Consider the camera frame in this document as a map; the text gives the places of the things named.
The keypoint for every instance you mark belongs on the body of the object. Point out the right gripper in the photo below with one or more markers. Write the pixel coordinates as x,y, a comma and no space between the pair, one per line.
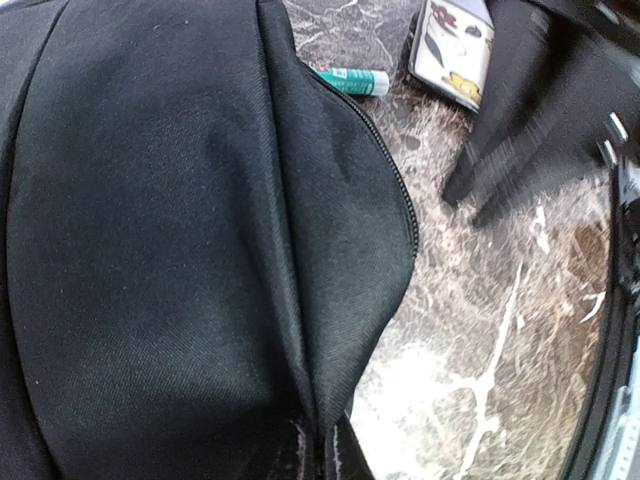
552,83

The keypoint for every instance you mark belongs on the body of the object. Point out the black backpack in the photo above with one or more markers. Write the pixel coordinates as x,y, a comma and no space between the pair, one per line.
201,244

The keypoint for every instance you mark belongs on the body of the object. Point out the floral ceramic tile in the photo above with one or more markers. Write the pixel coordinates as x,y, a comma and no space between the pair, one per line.
451,49

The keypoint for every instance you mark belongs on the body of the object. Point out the green cap glue stick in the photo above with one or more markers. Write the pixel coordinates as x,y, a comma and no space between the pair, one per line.
356,82

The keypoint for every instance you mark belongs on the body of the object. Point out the white slotted cable duct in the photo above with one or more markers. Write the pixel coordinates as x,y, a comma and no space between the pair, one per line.
619,455

